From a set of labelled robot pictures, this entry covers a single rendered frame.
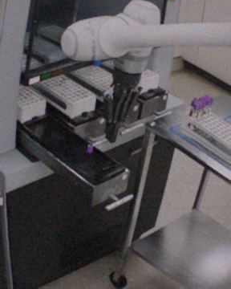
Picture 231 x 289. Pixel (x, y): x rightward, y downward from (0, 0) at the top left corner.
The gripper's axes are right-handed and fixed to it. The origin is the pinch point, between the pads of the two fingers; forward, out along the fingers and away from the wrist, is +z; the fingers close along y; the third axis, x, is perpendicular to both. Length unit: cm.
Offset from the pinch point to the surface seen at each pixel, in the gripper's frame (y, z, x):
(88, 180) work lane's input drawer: 12.9, 7.4, 8.1
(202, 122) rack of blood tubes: -28.3, -1.5, 9.1
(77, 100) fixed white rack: -3.5, 3.9, -20.7
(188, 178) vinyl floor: -110, 89, -41
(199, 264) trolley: -38, 57, 27
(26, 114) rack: 13.7, 6.5, -24.0
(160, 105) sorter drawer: -39.8, 12.3, -18.1
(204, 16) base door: -210, 41, -135
